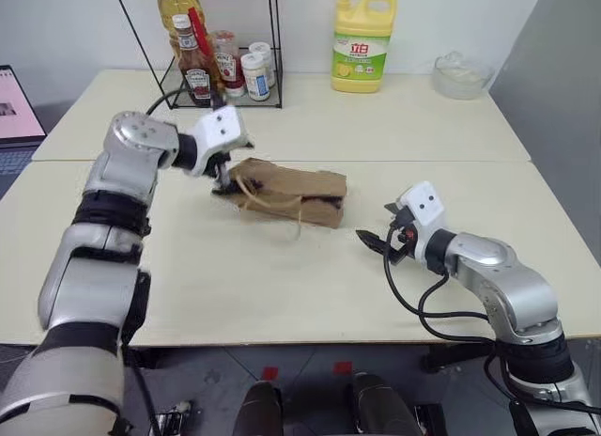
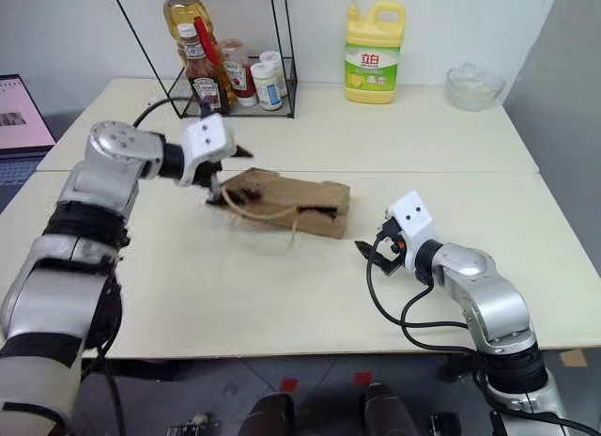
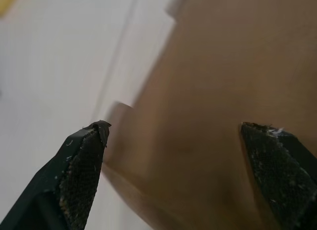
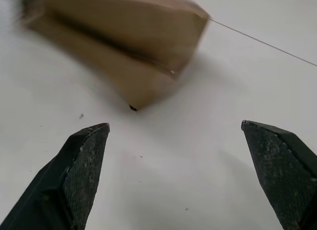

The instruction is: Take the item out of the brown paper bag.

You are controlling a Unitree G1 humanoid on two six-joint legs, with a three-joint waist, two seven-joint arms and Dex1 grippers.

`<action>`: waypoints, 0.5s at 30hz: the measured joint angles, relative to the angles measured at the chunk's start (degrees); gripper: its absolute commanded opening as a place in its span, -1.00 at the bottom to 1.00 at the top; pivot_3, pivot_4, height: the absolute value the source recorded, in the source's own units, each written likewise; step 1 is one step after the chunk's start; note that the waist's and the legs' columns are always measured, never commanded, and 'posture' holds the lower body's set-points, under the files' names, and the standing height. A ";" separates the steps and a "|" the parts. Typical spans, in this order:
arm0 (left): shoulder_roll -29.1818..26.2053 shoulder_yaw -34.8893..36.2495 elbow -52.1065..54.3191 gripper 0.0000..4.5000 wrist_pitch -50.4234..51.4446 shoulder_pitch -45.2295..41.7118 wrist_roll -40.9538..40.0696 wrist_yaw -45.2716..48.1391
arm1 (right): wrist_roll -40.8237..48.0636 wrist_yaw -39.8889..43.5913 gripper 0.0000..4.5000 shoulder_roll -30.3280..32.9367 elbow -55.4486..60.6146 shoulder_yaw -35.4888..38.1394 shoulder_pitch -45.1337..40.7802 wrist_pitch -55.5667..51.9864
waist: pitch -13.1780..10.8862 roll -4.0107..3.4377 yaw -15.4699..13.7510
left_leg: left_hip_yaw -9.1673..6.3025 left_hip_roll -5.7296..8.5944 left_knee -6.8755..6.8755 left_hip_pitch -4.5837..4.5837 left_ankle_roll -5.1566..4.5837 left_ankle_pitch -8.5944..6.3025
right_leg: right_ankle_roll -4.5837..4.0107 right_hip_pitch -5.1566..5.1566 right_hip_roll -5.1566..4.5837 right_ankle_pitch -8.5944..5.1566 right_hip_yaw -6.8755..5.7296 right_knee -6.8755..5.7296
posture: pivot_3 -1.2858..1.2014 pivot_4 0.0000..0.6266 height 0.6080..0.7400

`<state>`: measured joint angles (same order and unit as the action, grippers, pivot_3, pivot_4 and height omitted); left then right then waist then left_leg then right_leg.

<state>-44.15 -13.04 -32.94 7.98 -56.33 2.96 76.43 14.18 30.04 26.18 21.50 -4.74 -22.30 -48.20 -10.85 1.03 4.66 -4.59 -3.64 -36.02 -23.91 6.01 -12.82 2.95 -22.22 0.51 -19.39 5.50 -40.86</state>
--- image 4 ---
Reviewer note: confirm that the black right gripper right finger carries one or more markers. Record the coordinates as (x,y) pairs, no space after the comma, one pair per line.
(284,170)

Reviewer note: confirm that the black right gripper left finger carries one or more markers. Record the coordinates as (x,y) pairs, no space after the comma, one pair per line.
(62,185)

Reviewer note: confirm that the brown cardboard box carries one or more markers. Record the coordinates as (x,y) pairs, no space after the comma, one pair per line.
(119,44)

